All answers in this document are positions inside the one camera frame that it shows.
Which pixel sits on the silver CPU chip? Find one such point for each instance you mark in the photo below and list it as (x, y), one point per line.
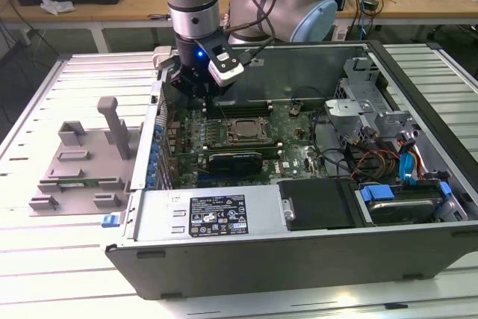
(247, 127)

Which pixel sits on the CPU socket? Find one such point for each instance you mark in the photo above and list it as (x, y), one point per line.
(228, 139)

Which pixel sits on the pale grey case latch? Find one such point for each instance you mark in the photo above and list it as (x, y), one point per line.
(162, 57)

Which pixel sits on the black RAM slot bank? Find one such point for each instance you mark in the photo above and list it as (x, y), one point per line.
(242, 147)
(246, 110)

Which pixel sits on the wooden desk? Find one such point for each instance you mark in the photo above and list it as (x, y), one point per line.
(112, 9)

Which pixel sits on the black graphics card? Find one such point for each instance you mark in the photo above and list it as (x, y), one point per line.
(235, 164)

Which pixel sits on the motherboard coin cell battery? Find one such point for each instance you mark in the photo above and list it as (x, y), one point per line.
(295, 110)

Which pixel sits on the green motherboard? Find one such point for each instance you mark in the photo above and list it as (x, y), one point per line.
(287, 136)

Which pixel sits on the grey parts rack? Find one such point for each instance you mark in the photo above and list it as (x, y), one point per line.
(93, 147)

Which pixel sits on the crumpled white plastic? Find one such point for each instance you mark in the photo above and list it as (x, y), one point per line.
(56, 6)

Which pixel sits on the silver power supply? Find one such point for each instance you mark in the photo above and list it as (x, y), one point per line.
(160, 214)

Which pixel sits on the green RAM stick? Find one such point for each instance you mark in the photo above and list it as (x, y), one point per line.
(78, 183)

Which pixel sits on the metal drive cage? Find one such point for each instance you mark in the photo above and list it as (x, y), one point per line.
(347, 108)

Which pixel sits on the blue case clip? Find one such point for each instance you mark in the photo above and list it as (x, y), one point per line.
(110, 221)

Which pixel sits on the black drive bay cover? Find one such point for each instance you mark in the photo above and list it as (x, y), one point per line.
(317, 203)

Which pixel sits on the open grey PC case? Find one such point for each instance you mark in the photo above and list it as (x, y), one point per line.
(261, 259)

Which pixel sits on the hard disk in blue carrier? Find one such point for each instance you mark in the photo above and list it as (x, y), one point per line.
(399, 210)

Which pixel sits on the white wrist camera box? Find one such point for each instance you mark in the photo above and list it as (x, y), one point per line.
(228, 72)

